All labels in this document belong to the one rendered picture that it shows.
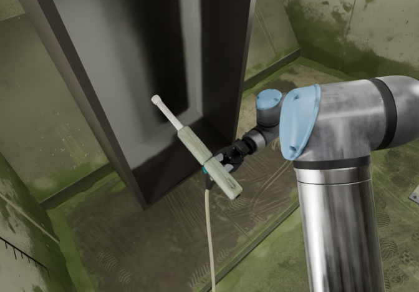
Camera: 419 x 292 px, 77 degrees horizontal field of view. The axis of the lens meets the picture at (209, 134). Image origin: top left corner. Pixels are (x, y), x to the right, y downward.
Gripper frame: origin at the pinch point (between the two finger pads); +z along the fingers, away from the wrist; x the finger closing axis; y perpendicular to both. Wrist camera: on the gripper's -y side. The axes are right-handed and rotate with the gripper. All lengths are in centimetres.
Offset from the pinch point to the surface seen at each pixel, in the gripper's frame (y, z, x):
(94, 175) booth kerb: 107, 29, 71
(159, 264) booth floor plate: 83, 28, -8
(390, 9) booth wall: 17, -198, 19
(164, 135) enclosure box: 52, -13, 44
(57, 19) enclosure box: -48, 22, 33
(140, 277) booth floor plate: 84, 40, -7
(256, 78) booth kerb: 101, -137, 66
